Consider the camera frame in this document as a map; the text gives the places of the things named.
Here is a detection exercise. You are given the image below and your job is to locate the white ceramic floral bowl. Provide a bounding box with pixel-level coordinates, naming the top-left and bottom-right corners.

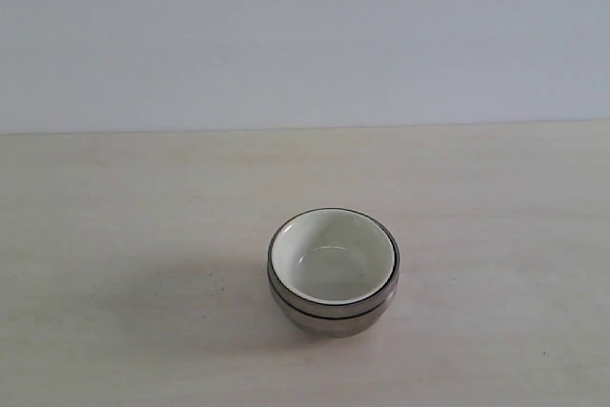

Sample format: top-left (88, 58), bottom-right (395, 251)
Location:
top-left (271, 211), bottom-right (397, 304)

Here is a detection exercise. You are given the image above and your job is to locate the ribbed stainless steel bowl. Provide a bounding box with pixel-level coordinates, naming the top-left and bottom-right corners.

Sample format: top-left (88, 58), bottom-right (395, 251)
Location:
top-left (265, 207), bottom-right (402, 320)

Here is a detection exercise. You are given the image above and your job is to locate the smooth stainless steel bowl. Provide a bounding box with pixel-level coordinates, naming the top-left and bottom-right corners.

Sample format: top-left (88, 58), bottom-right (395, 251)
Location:
top-left (267, 265), bottom-right (399, 338)

